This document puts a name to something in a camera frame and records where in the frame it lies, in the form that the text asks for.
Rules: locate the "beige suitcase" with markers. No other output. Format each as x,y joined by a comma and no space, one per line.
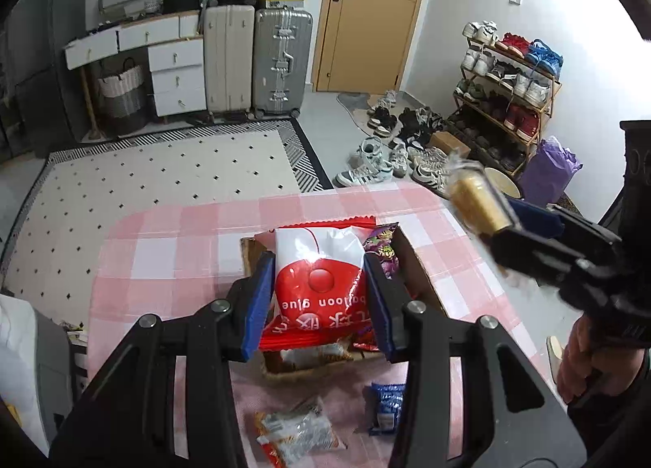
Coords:
229,61

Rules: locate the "blue snack packet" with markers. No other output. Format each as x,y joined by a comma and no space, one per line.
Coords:
386,407

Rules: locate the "patterned white rug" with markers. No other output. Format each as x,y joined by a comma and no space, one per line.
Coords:
152,183

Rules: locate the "silver suitcase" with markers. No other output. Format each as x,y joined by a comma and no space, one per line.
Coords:
282,61

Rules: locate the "wooden broom stick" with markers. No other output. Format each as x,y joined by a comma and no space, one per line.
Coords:
89,101

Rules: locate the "small brown box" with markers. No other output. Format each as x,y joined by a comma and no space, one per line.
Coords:
450,142

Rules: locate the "woven laundry basket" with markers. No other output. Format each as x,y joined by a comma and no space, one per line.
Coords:
122,91

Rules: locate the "purple bag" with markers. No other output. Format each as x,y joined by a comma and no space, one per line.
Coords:
549,173

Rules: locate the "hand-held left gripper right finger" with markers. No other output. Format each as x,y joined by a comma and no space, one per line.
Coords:
384,310

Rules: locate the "orange and silver snack packet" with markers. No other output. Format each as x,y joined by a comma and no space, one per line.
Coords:
297,432

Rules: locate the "red and white snack packet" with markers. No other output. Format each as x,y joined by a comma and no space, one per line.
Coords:
318,280

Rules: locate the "purple snack packet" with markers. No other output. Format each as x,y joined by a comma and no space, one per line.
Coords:
384,249

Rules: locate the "clear packet with gold snack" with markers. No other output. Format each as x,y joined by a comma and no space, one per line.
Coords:
475,196

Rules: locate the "round basin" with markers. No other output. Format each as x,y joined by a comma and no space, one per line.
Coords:
503,183

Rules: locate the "rows of assorted shoes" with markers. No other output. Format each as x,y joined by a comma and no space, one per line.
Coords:
508,76

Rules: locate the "wooden shoe rack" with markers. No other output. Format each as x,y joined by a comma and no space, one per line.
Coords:
547,101

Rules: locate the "white desk with drawers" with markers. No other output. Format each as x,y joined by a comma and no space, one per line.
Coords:
152,51

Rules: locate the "person's right hand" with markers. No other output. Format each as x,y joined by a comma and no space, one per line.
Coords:
577,356

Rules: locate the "wooden door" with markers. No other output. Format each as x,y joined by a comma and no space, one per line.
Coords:
374,15

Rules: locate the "pink checkered tablecloth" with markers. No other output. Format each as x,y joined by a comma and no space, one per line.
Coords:
152,254

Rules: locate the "grey refrigerator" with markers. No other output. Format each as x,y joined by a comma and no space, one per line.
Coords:
35,66

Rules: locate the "brown cardboard box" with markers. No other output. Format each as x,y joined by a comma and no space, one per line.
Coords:
407,269

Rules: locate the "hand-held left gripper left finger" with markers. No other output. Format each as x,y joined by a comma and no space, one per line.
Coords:
254,310

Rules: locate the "scattered sneakers pile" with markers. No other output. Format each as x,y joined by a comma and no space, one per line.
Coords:
402,142

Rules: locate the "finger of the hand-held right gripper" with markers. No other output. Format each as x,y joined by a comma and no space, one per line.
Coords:
529,254
539,218

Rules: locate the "grey door mat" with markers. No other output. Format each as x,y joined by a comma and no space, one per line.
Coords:
358,109

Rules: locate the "grey cabinet with white top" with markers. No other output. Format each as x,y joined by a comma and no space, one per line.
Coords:
30,371

